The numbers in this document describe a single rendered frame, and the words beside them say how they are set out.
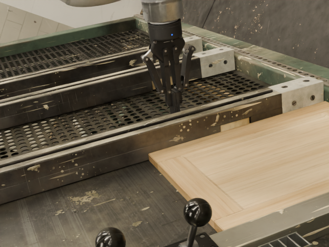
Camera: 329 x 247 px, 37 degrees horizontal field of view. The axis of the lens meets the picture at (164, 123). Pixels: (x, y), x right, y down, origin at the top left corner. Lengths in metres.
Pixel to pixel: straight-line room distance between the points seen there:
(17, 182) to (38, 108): 0.46
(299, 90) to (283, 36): 1.78
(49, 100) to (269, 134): 0.66
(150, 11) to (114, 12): 3.94
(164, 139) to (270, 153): 0.24
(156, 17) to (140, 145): 0.28
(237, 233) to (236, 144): 0.37
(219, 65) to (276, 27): 1.49
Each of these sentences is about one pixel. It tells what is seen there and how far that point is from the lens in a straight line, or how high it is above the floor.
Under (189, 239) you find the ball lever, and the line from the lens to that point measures 0.72.
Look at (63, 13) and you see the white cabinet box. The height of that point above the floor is 0.71.
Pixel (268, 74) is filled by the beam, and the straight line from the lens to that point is 1.53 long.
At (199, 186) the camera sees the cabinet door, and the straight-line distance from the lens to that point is 0.96.
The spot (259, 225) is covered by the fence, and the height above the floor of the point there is 1.29.
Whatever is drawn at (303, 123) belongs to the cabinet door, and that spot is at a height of 0.99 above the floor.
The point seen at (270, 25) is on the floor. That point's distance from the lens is 3.18.
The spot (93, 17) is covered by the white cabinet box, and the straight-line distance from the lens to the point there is 5.00.
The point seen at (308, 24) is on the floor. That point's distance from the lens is 2.91.
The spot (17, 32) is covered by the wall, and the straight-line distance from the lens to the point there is 6.40.
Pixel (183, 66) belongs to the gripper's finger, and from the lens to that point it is 1.18.
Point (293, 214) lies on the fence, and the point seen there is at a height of 1.23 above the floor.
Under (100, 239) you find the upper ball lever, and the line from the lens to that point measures 0.62.
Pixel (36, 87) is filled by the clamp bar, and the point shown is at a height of 1.44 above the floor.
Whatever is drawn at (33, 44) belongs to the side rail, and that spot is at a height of 1.35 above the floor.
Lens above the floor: 1.81
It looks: 27 degrees down
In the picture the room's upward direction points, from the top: 74 degrees counter-clockwise
